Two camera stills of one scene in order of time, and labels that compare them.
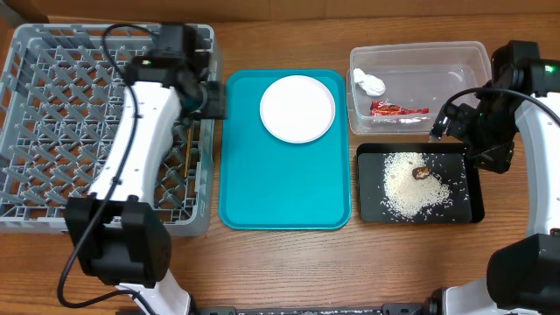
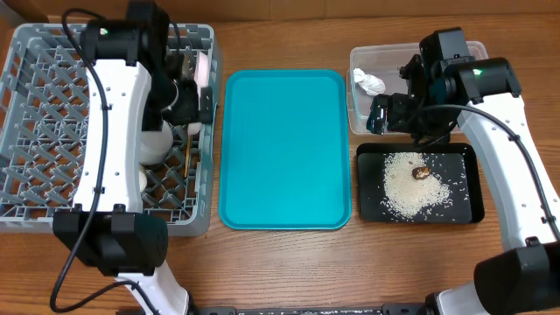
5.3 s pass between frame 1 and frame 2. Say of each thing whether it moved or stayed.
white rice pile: stayed
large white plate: moved
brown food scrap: stayed
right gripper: moved
